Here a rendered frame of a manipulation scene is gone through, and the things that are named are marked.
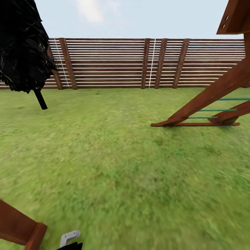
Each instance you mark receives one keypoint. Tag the tree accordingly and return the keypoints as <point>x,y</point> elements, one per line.
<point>24,62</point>

